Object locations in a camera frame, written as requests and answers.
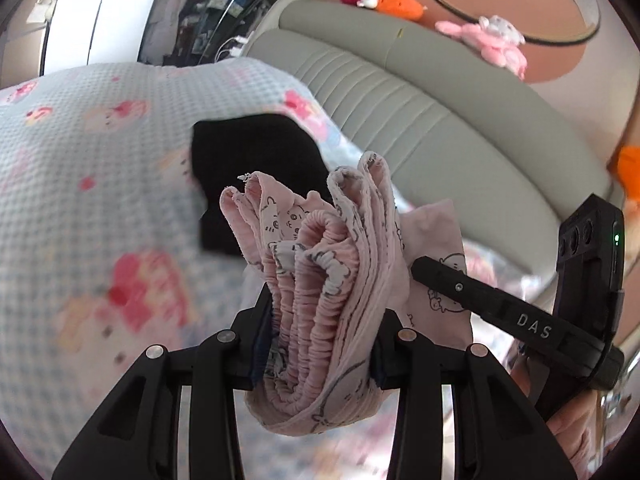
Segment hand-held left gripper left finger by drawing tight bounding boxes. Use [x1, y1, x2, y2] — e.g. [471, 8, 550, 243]
[52, 280, 273, 480]

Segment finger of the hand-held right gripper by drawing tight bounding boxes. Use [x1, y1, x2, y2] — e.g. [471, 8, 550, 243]
[410, 256, 601, 361]

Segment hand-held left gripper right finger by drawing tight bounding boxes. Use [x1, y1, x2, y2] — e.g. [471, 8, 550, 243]
[369, 307, 578, 480]

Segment pink cartoon print pants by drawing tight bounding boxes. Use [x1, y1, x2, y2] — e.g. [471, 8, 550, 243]
[220, 150, 473, 436]

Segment person's right hand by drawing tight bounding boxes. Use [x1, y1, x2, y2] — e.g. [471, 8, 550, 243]
[510, 350, 606, 480]

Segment orange plush toy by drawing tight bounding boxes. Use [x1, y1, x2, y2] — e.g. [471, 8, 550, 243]
[607, 146, 640, 196]
[376, 0, 428, 22]

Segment black folded cloth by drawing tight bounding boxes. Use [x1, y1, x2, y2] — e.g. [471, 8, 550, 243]
[191, 114, 333, 263]

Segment grey padded headboard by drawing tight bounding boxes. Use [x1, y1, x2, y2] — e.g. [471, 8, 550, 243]
[245, 0, 631, 276]

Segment blue checkered cartoon blanket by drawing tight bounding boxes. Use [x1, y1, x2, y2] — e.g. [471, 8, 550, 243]
[0, 57, 616, 480]

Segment pink plush toy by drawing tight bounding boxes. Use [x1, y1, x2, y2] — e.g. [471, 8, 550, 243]
[435, 15, 528, 81]

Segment white charger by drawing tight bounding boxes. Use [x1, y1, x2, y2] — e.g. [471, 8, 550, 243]
[215, 35, 251, 61]

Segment round ring wall lamp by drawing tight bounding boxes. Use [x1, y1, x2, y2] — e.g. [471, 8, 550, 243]
[412, 0, 601, 45]

